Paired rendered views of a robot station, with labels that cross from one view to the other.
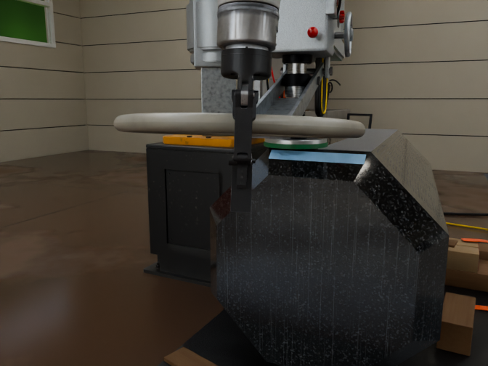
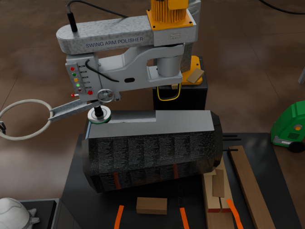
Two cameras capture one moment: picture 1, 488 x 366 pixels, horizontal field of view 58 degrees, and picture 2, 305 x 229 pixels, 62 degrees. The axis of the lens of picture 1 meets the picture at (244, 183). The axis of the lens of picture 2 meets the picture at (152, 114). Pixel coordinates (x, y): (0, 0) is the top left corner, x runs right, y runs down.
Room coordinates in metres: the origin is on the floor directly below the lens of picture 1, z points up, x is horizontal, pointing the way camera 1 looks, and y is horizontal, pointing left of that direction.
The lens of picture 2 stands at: (1.34, -1.89, 2.57)
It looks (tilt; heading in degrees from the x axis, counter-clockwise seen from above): 47 degrees down; 67
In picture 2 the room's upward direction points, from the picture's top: 4 degrees counter-clockwise
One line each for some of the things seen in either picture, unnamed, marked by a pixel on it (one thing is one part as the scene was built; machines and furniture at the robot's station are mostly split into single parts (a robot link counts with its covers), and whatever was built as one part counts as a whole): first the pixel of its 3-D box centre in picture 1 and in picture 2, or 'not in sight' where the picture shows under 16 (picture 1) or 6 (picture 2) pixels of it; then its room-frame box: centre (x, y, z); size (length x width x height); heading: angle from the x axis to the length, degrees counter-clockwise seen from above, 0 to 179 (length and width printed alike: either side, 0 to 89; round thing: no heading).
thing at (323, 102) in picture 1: (321, 83); (168, 87); (2.15, -0.37, 1.05); 0.23 x 0.03 x 0.32; 163
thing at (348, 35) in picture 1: (338, 35); (105, 92); (1.60, -0.33, 1.20); 0.15 x 0.10 x 0.15; 163
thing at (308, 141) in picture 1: (295, 139); (99, 114); (1.52, -0.18, 0.84); 0.21 x 0.21 x 0.01
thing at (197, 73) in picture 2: not in sight; (195, 75); (2.63, -0.08, 0.80); 0.20 x 0.10 x 0.05; 24
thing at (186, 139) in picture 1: (218, 137); (179, 69); (2.56, 0.14, 0.76); 0.49 x 0.49 x 0.05; 63
